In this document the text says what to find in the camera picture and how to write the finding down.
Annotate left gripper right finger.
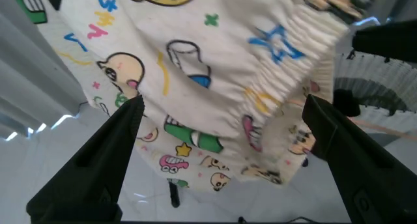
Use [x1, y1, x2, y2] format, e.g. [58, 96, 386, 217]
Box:
[302, 93, 417, 223]

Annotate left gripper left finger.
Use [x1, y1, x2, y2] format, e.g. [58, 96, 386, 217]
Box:
[26, 95, 145, 223]

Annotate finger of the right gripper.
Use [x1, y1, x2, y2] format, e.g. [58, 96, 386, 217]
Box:
[351, 18, 417, 64]

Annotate cream printed garment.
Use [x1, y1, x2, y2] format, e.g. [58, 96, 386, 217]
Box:
[8, 0, 351, 194]

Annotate white laundry basket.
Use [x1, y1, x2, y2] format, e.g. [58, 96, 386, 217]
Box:
[334, 51, 417, 135]

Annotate black clothes rack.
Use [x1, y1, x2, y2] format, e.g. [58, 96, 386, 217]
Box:
[168, 180, 181, 208]

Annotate white curtain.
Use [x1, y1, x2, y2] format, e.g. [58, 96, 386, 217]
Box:
[0, 0, 89, 142]

